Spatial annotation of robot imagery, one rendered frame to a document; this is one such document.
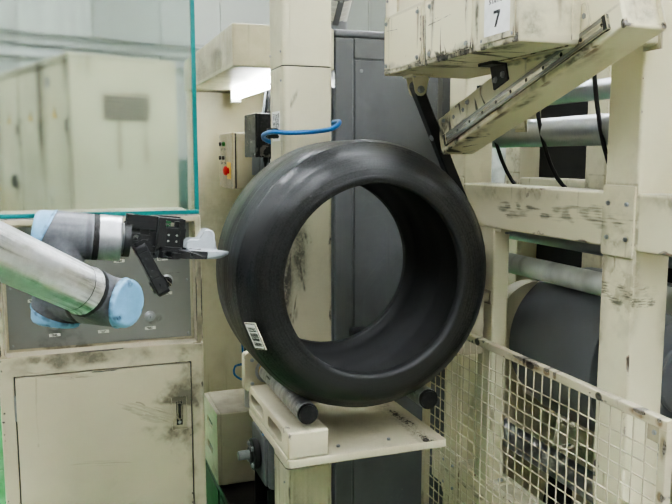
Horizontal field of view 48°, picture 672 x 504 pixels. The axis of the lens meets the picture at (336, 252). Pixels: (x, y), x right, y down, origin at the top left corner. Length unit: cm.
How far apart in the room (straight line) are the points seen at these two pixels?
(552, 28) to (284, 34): 70
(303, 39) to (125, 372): 104
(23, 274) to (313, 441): 70
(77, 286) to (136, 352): 91
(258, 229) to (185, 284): 79
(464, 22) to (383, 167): 33
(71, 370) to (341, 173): 105
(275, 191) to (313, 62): 51
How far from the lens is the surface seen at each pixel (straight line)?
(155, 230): 152
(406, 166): 155
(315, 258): 191
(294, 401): 162
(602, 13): 147
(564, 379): 157
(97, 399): 223
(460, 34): 161
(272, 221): 146
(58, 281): 129
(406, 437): 174
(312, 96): 190
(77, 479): 231
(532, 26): 145
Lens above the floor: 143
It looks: 7 degrees down
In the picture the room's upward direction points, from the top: straight up
